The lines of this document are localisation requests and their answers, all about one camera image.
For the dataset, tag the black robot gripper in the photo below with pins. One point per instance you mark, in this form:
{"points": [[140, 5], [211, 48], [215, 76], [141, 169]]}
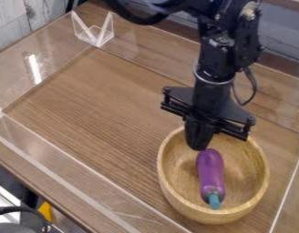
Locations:
{"points": [[208, 111]]}

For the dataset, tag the purple toy eggplant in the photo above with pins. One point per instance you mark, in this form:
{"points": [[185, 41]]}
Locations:
{"points": [[209, 164]]}

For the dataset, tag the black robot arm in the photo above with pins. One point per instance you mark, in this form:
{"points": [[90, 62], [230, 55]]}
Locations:
{"points": [[227, 31]]}

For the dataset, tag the brown wooden bowl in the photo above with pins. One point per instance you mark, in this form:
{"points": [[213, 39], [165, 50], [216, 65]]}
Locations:
{"points": [[246, 177]]}

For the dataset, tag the yellow black device corner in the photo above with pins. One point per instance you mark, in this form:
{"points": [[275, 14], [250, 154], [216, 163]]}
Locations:
{"points": [[53, 216]]}

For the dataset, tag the clear acrylic corner bracket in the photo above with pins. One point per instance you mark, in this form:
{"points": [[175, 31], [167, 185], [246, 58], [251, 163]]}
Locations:
{"points": [[94, 35]]}

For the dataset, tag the clear acrylic tray wall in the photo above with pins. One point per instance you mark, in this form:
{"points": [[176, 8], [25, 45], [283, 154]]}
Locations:
{"points": [[94, 202]]}

